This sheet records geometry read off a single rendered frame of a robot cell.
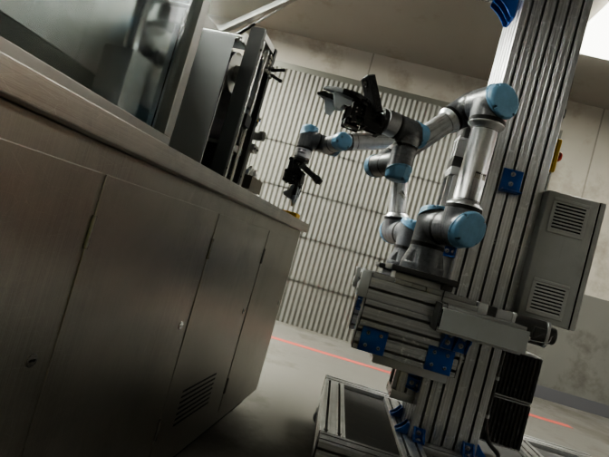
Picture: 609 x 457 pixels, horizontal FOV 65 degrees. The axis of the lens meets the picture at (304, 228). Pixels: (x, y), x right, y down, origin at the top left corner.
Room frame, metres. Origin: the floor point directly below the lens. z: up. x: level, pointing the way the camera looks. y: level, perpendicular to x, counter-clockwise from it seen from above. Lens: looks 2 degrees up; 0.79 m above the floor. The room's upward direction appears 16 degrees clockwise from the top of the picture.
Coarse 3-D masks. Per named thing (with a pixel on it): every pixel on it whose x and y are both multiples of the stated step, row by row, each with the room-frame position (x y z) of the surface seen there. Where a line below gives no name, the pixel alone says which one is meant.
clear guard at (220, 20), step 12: (216, 0) 2.00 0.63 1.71; (228, 0) 2.03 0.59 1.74; (240, 0) 2.06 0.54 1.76; (252, 0) 2.08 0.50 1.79; (264, 0) 2.11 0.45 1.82; (276, 0) 2.14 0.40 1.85; (216, 12) 2.08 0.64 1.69; (228, 12) 2.11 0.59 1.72; (240, 12) 2.13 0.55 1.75; (252, 12) 2.16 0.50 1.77; (216, 24) 2.17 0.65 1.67
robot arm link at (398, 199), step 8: (392, 184) 2.23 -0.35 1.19; (400, 184) 2.21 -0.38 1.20; (408, 184) 2.24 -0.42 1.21; (392, 192) 2.23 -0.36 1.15; (400, 192) 2.22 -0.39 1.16; (392, 200) 2.23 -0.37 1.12; (400, 200) 2.22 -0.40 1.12; (392, 208) 2.23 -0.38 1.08; (400, 208) 2.22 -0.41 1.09; (384, 216) 2.27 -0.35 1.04; (392, 216) 2.22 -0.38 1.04; (400, 216) 2.21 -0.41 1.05; (408, 216) 2.25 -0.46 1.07; (384, 224) 2.26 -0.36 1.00; (392, 224) 2.21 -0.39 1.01; (384, 232) 2.25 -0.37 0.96; (384, 240) 2.30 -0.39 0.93; (392, 240) 2.21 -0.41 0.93
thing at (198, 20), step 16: (208, 0) 0.97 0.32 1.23; (192, 32) 0.95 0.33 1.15; (0, 48) 0.56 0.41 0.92; (16, 48) 0.58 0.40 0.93; (192, 48) 0.96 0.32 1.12; (32, 64) 0.61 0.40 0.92; (48, 64) 0.64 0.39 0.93; (64, 80) 0.67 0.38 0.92; (176, 80) 0.95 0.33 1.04; (96, 96) 0.74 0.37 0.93; (176, 96) 0.95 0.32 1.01; (112, 112) 0.78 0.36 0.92; (128, 112) 0.82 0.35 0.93; (176, 112) 0.97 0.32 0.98; (144, 128) 0.88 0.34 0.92; (160, 128) 0.95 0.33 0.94
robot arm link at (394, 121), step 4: (392, 112) 1.37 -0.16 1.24; (396, 112) 1.38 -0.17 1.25; (392, 116) 1.37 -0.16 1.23; (396, 116) 1.37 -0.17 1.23; (400, 116) 1.38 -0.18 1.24; (388, 120) 1.37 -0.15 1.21; (392, 120) 1.37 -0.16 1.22; (396, 120) 1.37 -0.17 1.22; (400, 120) 1.37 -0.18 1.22; (388, 124) 1.37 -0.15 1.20; (392, 124) 1.37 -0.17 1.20; (396, 124) 1.37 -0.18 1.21; (400, 124) 1.38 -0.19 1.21; (384, 128) 1.38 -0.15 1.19; (388, 128) 1.37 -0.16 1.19; (392, 128) 1.37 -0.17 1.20; (396, 128) 1.38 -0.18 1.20; (384, 132) 1.39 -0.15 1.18; (388, 132) 1.39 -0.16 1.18; (392, 132) 1.39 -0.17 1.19; (396, 132) 1.39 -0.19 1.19; (388, 136) 1.41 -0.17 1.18; (392, 136) 1.40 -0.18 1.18
